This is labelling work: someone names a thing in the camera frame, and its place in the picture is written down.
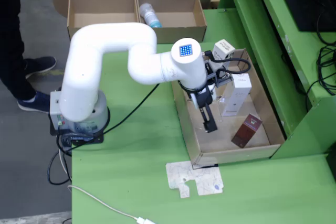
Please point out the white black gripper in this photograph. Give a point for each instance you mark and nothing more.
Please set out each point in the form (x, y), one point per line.
(214, 94)

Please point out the red Secret W box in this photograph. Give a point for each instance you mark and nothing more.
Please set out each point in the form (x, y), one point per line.
(246, 129)

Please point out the grey robot base box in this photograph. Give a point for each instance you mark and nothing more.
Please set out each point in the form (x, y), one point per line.
(55, 108)

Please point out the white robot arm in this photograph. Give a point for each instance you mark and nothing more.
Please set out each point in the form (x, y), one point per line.
(84, 77)

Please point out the shallow cardboard tray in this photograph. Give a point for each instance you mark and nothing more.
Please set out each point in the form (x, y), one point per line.
(236, 153)

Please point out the empty open cardboard box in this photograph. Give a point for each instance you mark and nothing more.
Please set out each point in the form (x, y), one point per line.
(99, 6)

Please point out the tall white carton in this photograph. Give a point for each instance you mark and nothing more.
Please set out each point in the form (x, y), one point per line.
(239, 98)

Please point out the white cow print carton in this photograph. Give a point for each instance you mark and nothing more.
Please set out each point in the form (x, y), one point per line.
(223, 48)

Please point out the beige line-patterned card piece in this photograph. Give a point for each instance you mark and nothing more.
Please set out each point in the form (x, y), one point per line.
(183, 174)

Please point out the green metal rack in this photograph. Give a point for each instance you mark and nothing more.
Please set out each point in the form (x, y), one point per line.
(262, 37)

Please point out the white bottle teal cap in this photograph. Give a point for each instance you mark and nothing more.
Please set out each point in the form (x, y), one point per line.
(150, 16)

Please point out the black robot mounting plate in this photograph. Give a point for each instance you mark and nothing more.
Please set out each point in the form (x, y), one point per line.
(97, 138)

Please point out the dark blue sneaker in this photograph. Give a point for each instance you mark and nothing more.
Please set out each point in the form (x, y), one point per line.
(42, 65)
(34, 103)

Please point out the person in dark trousers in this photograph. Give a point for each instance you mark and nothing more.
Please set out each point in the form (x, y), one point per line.
(10, 37)

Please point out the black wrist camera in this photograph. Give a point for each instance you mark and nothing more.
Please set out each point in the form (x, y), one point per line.
(223, 78)

